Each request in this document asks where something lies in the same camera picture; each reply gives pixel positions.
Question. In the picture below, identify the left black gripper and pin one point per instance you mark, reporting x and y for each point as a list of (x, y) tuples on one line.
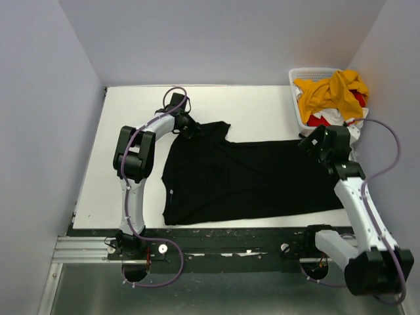
[(193, 130)]

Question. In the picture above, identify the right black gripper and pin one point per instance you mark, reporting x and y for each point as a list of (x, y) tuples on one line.
[(319, 135)]

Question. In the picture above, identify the black t-shirt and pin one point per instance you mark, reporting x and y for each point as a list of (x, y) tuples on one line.
[(210, 179)]

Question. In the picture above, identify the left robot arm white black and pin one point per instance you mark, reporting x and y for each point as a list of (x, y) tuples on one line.
[(134, 160)]

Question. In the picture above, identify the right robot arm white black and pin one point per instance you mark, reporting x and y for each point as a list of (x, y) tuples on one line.
[(376, 265)]

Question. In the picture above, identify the white t-shirt in basket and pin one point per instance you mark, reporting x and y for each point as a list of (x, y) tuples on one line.
[(304, 129)]

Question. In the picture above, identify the red t-shirt in basket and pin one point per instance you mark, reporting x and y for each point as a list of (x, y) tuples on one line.
[(332, 116)]

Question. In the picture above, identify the yellow t-shirt in basket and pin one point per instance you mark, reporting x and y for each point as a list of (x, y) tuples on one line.
[(332, 92)]

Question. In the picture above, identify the white plastic laundry basket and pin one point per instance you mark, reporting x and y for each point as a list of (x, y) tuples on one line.
[(314, 74)]

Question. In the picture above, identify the black mounting base plate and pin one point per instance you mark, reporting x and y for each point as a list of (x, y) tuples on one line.
[(213, 250)]

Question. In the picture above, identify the aluminium rail frame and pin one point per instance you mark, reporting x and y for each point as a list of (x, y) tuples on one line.
[(108, 288)]

